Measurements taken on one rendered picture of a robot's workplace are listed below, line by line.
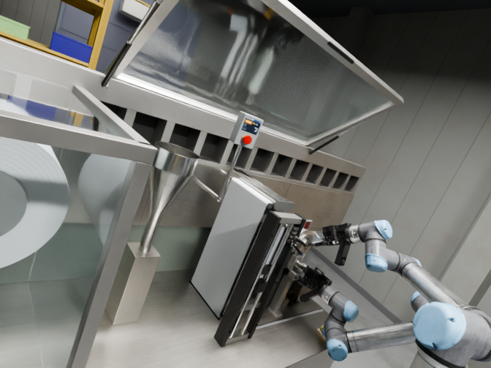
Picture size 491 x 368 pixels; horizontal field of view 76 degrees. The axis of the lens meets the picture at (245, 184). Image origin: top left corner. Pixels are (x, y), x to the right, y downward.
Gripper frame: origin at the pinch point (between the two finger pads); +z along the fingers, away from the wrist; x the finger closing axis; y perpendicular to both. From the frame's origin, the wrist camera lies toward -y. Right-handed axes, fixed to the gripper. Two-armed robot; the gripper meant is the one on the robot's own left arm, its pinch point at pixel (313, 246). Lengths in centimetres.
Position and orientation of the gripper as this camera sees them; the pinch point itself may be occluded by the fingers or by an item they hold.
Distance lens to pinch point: 148.9
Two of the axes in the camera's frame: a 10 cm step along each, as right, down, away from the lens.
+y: -1.0, -9.6, 2.7
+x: -7.2, -1.2, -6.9
